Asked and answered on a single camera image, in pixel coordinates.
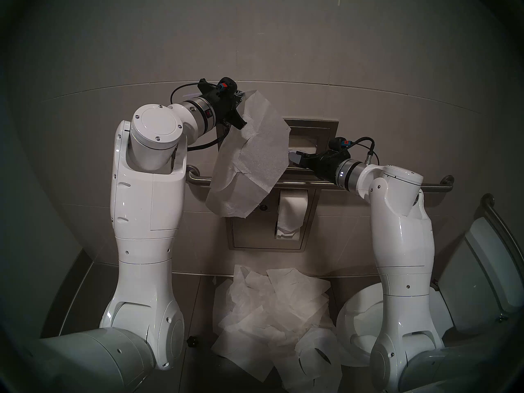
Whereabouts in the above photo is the white toilet with tank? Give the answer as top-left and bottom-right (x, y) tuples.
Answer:
(337, 216), (524, 366)

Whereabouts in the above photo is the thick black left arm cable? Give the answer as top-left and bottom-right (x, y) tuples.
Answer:
(187, 122), (230, 152)

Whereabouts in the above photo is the short steel grab bar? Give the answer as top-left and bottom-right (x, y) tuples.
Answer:
(481, 194), (524, 323)

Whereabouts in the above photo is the long steel grab bar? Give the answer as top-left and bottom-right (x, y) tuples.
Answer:
(186, 165), (455, 193)

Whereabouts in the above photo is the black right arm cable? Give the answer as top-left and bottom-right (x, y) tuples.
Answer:
(350, 137), (379, 167)

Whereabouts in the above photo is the stainless steel wall dispenser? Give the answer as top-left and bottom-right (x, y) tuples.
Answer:
(221, 118), (339, 253)

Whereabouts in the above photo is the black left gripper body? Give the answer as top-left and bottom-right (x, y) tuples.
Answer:
(207, 89), (249, 130)

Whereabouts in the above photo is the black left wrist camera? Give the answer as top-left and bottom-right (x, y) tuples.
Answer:
(216, 77), (238, 97)

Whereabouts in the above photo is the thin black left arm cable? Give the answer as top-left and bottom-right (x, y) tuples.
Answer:
(170, 82), (203, 105)

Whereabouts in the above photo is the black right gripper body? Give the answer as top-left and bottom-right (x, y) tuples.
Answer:
(310, 151), (349, 183)

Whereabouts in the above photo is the white toilet paper roll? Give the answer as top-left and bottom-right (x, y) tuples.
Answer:
(275, 192), (308, 239)

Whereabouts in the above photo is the white paper seat cover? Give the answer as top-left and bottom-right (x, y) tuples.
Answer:
(233, 264), (269, 292)
(212, 330), (274, 379)
(294, 329), (343, 388)
(227, 290), (305, 333)
(206, 90), (292, 219)
(267, 267), (330, 300)

